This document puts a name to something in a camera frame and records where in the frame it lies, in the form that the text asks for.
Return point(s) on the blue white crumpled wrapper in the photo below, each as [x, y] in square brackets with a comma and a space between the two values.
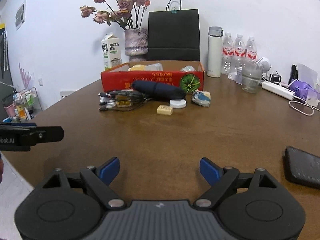
[201, 98]

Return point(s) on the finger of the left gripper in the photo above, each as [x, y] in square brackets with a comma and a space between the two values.
[45, 134]

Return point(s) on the orange red cardboard box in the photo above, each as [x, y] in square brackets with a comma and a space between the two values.
[120, 78]

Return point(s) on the dark navy umbrella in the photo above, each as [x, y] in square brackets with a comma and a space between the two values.
[159, 91]

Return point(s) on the yellow white plush toy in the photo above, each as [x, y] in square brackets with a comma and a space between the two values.
[137, 67]

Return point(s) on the green white milk carton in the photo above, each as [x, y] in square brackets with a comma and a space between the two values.
[111, 51]

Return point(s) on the cream mahjong tile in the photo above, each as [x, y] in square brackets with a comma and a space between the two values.
[165, 110]

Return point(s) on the plastic water bottle red label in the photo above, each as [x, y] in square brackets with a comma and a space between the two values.
[227, 53]
[239, 52]
[251, 49]

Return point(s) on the white round puck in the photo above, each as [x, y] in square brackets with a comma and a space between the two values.
[178, 104]

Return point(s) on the white round camera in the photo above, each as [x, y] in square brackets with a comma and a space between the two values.
[265, 63]

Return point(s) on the black paper gift bag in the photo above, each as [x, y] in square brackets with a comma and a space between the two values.
[174, 34]

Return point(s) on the pink marbled vase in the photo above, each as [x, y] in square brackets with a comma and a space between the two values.
[136, 44]

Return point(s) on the white thermos bottle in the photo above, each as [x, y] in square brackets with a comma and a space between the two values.
[215, 35]

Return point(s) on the clear glass cup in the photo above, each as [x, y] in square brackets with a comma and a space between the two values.
[251, 76]

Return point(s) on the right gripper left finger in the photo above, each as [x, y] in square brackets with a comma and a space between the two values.
[96, 181]

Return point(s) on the white power strip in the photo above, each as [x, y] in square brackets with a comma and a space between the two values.
[278, 90]

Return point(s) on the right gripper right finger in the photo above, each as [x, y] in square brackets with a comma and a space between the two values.
[222, 183]

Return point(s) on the wire storage rack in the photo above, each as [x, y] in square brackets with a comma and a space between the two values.
[22, 106]

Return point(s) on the purple plastic bag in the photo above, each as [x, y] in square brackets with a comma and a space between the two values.
[303, 90]

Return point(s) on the dried pink flowers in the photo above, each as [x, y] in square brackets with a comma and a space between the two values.
[128, 14]

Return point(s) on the white translucent plastic container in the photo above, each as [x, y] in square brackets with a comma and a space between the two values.
[154, 67]

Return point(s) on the black smartphone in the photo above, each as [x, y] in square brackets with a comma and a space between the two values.
[301, 167]

